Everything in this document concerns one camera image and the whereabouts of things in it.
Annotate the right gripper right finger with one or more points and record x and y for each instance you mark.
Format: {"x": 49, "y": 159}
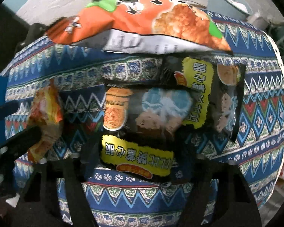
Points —
{"x": 201, "y": 172}

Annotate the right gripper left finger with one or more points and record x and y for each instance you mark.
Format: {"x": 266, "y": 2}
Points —
{"x": 75, "y": 170}

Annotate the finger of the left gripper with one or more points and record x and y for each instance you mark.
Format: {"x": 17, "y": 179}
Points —
{"x": 17, "y": 145}

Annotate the orange fries snack bag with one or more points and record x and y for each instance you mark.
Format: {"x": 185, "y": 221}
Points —
{"x": 46, "y": 113}

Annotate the black yellow chips bag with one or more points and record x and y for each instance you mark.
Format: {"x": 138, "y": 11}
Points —
{"x": 139, "y": 126}
{"x": 217, "y": 91}

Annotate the orange green rice cracker bag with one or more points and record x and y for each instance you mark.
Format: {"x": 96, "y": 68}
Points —
{"x": 140, "y": 26}

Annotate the patterned blue tablecloth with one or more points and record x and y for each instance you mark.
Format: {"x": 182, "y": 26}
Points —
{"x": 117, "y": 199}

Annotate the black speaker on box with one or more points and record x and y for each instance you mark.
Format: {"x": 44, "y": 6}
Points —
{"x": 35, "y": 31}

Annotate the white pipe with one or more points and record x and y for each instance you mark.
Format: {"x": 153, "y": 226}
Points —
{"x": 258, "y": 20}

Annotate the light blue trash bin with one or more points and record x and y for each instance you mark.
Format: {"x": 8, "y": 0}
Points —
{"x": 236, "y": 9}

